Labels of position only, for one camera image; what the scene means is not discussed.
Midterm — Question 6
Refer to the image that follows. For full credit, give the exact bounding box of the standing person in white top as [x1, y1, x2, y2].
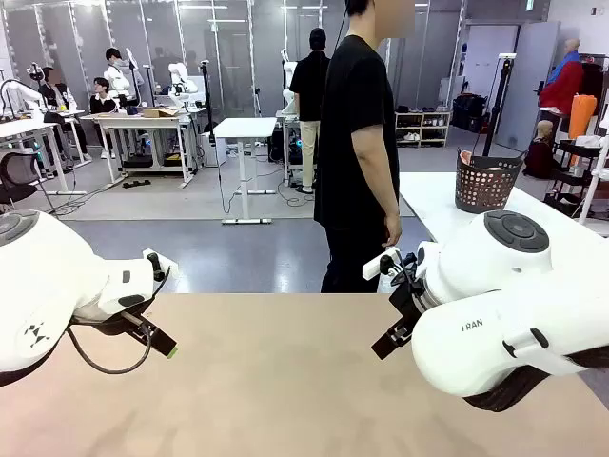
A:
[103, 47, 146, 105]

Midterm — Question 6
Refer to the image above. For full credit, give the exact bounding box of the seated person with blurred face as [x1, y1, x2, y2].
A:
[36, 66, 92, 164]

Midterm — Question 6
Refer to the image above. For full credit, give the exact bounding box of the seated person in black top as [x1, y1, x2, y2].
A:
[89, 76, 121, 115]

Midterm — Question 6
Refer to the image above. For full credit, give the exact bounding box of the person's right hand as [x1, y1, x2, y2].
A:
[382, 212, 404, 249]

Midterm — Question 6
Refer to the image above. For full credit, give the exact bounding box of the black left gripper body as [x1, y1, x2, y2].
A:
[70, 309, 157, 341]

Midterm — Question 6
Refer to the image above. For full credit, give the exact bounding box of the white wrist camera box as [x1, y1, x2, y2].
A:
[362, 247, 403, 282]
[142, 247, 180, 282]

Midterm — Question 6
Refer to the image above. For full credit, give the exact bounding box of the small white standing desk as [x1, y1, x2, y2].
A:
[212, 116, 279, 226]

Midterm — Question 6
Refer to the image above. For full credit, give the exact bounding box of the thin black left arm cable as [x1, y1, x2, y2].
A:
[66, 254, 173, 376]

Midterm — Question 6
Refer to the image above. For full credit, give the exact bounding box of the black luggage bag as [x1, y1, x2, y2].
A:
[450, 92, 490, 133]

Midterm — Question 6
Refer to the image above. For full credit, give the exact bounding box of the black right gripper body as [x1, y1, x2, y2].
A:
[387, 278, 430, 334]

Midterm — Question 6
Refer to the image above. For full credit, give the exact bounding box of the wooden shoe shelf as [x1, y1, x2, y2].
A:
[394, 109, 452, 149]

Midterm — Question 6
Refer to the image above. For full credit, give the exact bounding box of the black camera tripod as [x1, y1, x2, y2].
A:
[199, 60, 216, 135]

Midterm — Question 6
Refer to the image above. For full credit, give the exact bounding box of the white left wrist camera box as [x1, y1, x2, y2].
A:
[142, 247, 180, 282]

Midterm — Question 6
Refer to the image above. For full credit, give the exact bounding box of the dark perforated laundry basket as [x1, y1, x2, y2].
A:
[454, 147, 525, 215]

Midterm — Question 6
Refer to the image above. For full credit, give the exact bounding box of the black wheeled cart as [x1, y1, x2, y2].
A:
[543, 137, 601, 216]

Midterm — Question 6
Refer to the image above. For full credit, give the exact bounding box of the black braided right arm sleeve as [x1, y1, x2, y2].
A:
[462, 350, 609, 414]

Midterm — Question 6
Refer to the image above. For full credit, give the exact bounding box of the bald mannequin in dark red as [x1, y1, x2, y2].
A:
[521, 119, 557, 181]

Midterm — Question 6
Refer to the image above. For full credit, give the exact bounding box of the white side table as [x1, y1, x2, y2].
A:
[398, 170, 609, 248]

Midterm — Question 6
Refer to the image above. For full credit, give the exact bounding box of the mannequin in red and blue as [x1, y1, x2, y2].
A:
[538, 37, 585, 116]

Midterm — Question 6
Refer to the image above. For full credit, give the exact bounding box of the black mesh office chair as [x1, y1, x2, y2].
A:
[0, 151, 59, 216]

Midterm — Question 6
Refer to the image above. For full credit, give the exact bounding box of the black stand with white top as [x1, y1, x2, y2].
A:
[481, 52, 519, 159]

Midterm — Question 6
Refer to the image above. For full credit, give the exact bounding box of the standing person with black cap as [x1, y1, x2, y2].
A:
[289, 27, 332, 195]

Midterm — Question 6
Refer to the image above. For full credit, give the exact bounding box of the person's right forearm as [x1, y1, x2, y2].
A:
[351, 124, 402, 225]

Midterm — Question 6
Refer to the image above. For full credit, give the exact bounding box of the wide white desk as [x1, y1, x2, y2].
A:
[79, 109, 197, 190]

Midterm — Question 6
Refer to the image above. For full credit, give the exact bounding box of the grey partition door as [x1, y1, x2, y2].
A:
[496, 20, 561, 154]

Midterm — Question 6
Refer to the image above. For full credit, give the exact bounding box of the pink terry towel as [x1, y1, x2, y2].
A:
[458, 149, 514, 173]

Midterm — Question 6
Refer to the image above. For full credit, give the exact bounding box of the orange fabric roll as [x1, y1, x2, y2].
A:
[567, 93, 599, 142]

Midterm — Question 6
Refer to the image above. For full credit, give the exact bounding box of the person in black t-shirt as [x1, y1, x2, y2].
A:
[313, 0, 418, 294]

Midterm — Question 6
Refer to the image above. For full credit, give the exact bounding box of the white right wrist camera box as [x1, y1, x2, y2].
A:
[362, 247, 403, 282]

